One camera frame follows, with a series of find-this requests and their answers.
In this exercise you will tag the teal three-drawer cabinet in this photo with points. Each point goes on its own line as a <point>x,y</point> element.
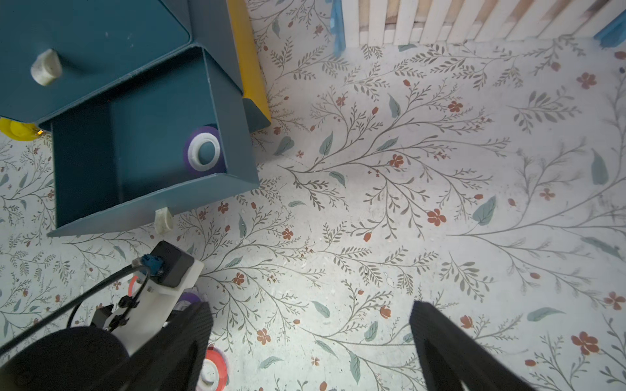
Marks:
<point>120,86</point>

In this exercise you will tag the purple tape roll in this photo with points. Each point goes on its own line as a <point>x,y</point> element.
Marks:
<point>204,152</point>
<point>186,299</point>

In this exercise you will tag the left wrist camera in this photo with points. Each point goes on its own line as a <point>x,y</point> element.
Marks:
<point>135,320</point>

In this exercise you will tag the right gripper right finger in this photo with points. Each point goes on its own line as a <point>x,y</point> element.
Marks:
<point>451,360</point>

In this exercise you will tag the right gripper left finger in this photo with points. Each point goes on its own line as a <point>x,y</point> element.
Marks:
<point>171,360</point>

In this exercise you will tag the white blue toy crib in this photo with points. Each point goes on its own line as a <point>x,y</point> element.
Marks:
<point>406,23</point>

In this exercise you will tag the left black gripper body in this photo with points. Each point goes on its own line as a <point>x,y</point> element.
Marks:
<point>69,359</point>

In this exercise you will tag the yellow blue toy rattle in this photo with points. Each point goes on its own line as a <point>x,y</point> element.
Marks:
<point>19,131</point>

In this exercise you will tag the red tape roll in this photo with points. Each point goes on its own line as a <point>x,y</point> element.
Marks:
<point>214,372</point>
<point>133,286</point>

